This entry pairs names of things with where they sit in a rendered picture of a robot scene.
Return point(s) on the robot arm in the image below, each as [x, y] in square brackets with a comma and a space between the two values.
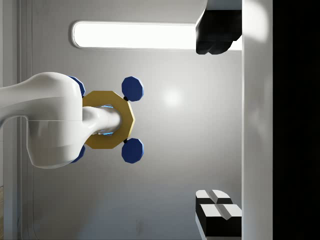
[50, 112]

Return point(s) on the drone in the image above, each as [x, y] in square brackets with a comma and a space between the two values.
[107, 100]

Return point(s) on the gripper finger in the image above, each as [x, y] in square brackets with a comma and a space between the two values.
[220, 225]
[220, 27]

